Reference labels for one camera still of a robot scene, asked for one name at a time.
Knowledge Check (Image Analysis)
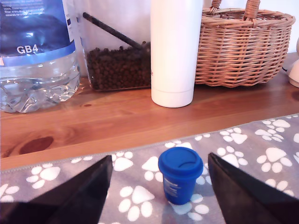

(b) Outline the black scoop handle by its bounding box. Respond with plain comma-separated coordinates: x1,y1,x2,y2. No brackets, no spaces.
82,12,147,50

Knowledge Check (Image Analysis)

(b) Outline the blue cup-shaped coffee capsule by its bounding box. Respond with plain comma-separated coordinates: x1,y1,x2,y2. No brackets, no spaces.
158,147,204,206

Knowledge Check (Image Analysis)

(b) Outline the tall white bottle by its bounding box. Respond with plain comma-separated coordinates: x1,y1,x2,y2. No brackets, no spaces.
150,0,204,108

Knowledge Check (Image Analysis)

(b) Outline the clear jar of brown pellets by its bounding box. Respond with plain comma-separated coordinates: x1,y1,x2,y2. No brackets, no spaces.
76,0,152,92

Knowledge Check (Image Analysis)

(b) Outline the small white round camera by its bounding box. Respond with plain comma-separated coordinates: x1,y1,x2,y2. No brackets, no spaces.
282,36,299,89

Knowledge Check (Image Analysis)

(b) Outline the woven wicker basket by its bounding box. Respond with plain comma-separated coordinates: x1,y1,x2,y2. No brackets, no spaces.
194,0,296,89

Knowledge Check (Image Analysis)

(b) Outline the large clear water bottle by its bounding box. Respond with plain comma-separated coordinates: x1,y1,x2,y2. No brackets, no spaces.
0,0,80,114

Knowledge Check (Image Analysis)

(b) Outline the grey paw-print table mat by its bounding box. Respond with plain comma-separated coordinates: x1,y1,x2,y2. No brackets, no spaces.
0,113,299,224

